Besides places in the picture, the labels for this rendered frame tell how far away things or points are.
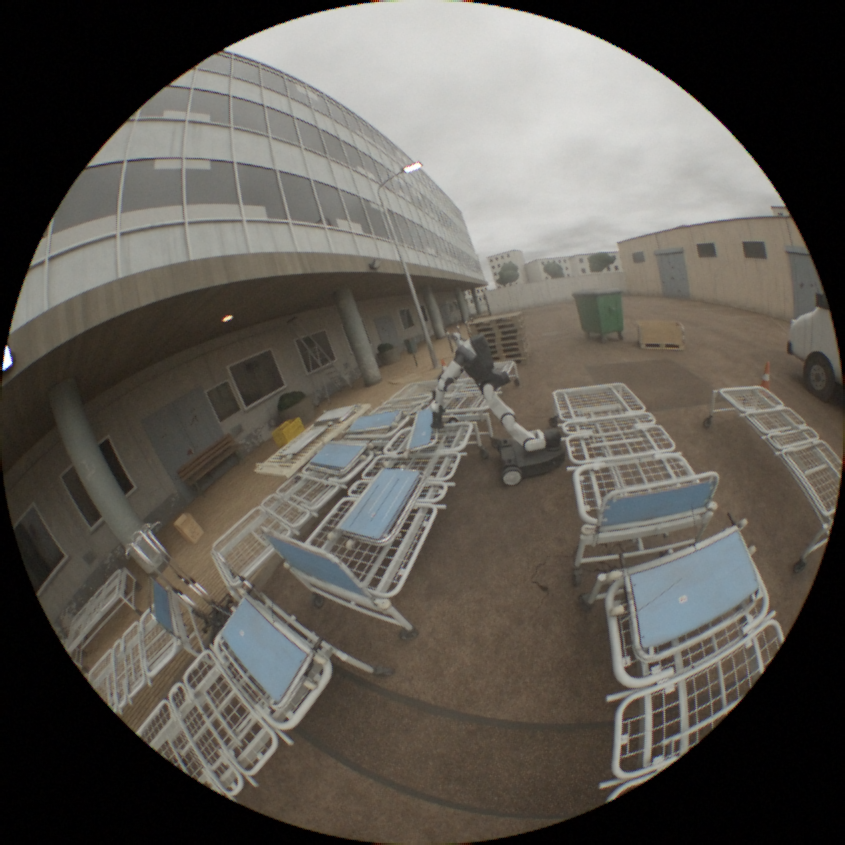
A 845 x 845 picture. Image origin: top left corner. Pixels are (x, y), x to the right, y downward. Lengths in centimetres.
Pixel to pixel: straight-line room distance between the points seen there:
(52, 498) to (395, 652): 713
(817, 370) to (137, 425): 1310
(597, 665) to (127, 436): 768
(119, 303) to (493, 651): 481
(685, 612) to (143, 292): 516
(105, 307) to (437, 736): 476
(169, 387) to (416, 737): 724
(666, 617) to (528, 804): 113
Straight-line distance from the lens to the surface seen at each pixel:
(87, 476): 490
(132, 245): 497
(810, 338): 660
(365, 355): 828
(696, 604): 135
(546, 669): 167
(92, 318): 399
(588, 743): 172
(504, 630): 173
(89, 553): 748
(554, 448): 260
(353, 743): 189
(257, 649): 166
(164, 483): 704
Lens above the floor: 165
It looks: 23 degrees down
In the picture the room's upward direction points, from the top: 18 degrees counter-clockwise
